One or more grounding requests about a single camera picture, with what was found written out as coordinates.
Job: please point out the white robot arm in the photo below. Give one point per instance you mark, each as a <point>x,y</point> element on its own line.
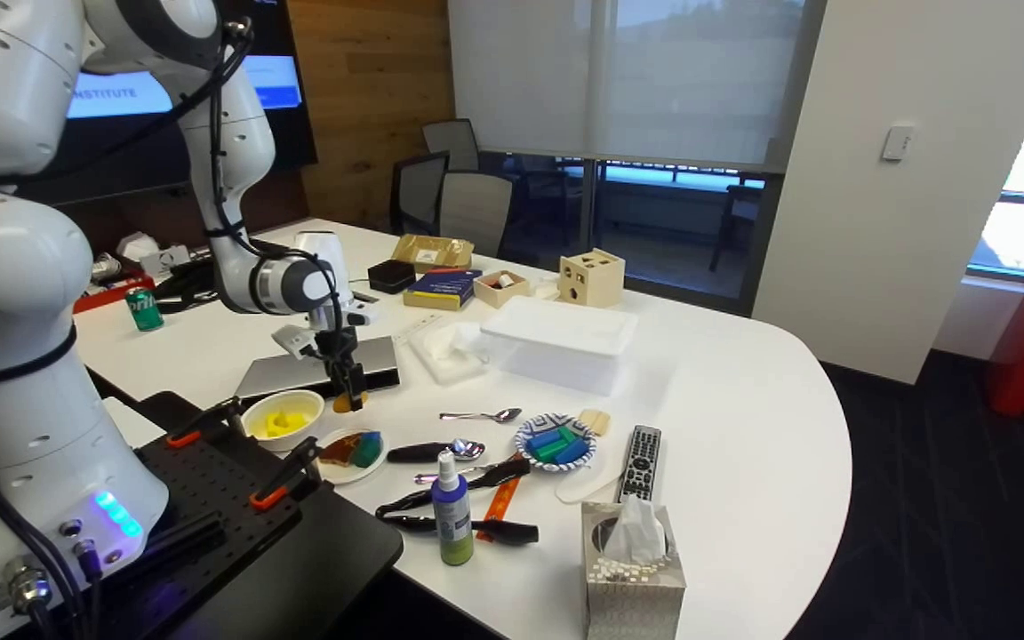
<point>76,501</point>

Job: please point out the black remote control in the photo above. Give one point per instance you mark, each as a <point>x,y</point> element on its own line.
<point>640,464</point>

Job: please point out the white bowl with toys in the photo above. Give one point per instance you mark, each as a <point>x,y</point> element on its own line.
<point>350,455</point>

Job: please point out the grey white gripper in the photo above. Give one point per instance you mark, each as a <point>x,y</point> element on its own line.
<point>330,340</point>

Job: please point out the orange black clamp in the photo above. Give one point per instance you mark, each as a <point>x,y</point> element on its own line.
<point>207,424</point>
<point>272,491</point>

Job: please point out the blue book stack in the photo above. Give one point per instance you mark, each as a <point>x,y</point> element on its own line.
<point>442,289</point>

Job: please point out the silver Dell laptop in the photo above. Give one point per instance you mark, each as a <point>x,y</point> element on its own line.
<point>307,373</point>

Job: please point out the black perforated mounting board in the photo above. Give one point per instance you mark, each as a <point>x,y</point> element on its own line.
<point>219,571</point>

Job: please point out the small spray bottle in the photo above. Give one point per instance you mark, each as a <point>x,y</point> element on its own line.
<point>452,514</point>

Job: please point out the green bottle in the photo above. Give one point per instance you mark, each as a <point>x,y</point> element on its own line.
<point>143,310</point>

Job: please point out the orange artificial bun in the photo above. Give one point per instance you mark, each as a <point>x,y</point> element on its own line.
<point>342,404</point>

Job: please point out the wooden cube with holes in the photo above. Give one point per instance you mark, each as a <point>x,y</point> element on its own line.
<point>592,279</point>

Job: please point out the red box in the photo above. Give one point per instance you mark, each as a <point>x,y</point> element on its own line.
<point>115,292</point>

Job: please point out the blue patterned plate with blocks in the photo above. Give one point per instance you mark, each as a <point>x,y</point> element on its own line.
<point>554,441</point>

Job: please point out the silver spoon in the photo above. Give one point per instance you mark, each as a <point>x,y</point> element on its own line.
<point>480,414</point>

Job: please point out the black handled spoon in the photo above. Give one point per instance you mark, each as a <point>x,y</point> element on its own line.
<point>435,448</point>

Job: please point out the right orange black clamp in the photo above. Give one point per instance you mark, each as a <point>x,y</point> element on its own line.
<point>272,491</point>

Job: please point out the white foam box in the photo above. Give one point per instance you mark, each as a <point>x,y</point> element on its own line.
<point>554,343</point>

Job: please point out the bowl with yellow block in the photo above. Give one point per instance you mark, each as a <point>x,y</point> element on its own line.
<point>281,418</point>

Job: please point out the small wooden box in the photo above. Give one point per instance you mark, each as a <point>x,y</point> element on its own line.
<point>497,285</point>

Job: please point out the tissue box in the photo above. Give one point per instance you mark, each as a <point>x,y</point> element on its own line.
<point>629,571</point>

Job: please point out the left orange black clamp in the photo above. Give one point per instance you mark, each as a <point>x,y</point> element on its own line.
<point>207,424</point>

